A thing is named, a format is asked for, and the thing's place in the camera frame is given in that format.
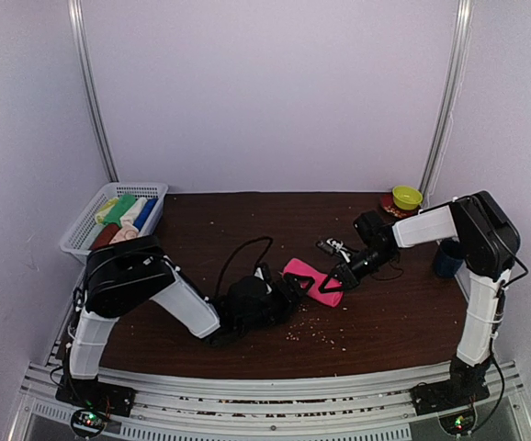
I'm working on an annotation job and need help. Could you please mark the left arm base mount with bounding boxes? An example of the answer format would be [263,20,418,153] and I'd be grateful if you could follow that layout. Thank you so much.
[55,383,136,417]

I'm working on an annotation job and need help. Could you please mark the yellow rolled towel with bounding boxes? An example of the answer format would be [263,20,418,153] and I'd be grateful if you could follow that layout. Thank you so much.
[94,197,119,225]

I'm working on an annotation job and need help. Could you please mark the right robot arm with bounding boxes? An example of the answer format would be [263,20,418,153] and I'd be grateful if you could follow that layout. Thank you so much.
[317,191,520,406]

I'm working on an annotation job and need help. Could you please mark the left aluminium frame post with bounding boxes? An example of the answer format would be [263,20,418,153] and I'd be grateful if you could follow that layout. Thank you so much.
[67,0,119,182]

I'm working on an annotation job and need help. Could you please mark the white plastic basket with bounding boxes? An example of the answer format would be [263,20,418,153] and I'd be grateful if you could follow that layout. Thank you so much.
[60,183,168,265]

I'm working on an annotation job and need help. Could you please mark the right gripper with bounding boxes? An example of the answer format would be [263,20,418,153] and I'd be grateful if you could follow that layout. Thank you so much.
[320,245,395,294]

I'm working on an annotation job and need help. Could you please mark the green rolled towel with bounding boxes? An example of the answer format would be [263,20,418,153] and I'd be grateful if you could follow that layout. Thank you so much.
[106,194,137,226]

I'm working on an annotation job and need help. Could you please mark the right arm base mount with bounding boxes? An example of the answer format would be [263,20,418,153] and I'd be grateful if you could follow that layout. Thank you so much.
[410,380,490,416]

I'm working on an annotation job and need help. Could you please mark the cream rolled towel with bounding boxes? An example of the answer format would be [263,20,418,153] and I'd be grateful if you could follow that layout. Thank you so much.
[119,198,148,227]

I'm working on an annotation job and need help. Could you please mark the pink towel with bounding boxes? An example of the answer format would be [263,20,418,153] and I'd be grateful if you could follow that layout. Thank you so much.
[283,258,344,308]

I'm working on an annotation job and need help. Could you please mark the dark red plate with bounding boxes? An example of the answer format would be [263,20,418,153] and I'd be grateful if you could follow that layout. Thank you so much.
[379,194,420,219]

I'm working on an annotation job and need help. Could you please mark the circuit board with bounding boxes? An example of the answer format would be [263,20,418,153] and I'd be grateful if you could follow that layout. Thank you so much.
[439,410,477,436]
[70,409,110,439]

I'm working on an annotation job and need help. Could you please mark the right aluminium frame post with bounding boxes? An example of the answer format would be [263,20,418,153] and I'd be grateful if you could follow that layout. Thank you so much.
[420,0,473,204]

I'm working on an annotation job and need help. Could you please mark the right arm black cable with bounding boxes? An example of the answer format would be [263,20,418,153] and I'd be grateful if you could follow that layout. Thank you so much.
[448,247,529,428]

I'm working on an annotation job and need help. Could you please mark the left circuit board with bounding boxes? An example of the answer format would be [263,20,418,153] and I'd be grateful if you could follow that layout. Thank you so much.
[70,409,110,439]

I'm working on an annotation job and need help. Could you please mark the orange bunny pattern towel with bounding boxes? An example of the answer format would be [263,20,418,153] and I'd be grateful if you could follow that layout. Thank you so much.
[109,224,139,244]

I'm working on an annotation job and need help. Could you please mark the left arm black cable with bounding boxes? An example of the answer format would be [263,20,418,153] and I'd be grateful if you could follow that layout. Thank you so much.
[217,235,275,304]

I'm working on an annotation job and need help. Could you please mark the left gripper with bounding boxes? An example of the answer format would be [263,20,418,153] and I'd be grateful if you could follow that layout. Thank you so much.
[237,272,315,334]

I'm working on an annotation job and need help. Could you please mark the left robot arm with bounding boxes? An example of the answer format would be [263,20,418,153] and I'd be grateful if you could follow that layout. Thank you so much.
[62,236,314,408]

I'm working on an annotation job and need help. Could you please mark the dark red rolled towel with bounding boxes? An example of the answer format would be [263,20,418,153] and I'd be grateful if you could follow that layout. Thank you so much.
[90,223,120,250]

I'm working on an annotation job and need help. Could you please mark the right circuit board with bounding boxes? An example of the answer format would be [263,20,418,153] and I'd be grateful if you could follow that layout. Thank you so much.
[439,410,477,436]

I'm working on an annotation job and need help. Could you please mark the aluminium frame post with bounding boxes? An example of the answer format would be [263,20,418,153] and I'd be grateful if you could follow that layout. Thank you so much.
[67,0,119,182]
[420,0,473,204]

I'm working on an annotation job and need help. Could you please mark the dark blue cup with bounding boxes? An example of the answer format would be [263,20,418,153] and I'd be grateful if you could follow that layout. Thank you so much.
[433,239,465,279]

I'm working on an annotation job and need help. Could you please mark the blue rolled towel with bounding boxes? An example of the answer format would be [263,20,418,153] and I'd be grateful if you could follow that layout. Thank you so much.
[133,198,158,232]

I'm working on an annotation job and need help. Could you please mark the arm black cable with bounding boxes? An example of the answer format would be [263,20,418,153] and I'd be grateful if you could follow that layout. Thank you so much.
[448,247,529,428]
[217,235,275,304]

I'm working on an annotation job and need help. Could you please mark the lime green bowl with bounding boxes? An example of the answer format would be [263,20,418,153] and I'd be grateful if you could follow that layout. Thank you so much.
[391,186,424,210]

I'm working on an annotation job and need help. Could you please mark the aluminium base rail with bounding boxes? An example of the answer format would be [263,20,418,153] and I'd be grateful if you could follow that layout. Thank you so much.
[5,358,531,440]

